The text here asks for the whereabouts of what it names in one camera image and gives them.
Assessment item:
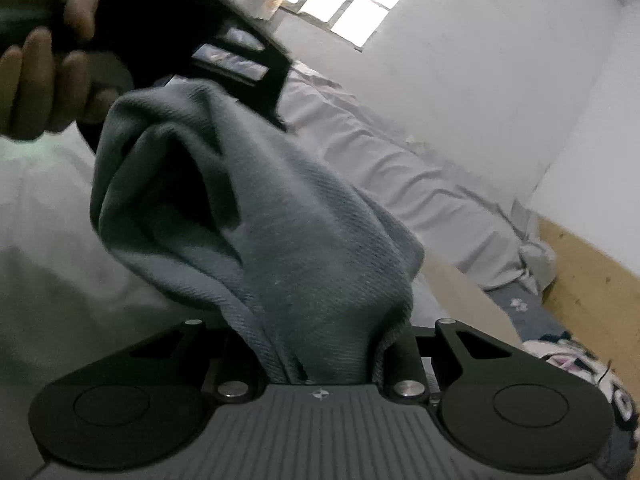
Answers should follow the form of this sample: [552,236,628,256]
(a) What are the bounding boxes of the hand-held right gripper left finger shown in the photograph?
[127,319,268,403]

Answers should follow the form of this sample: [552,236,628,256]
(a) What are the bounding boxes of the barred window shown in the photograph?
[220,0,436,53]

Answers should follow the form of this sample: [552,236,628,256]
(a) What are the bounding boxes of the grey-blue knit sweater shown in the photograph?
[90,76,426,386]

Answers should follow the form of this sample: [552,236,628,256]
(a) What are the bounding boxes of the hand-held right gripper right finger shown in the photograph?
[372,318,518,406]

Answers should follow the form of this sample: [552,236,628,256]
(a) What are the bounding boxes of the person's left hand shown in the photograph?
[0,0,123,142]

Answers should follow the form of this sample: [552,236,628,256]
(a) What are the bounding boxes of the tan flat board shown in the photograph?
[415,250,523,348]

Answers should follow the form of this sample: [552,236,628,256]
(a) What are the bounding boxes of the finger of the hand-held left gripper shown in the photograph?
[190,10,296,133]

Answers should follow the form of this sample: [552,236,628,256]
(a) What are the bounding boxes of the wooden bed board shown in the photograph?
[537,215,640,391]

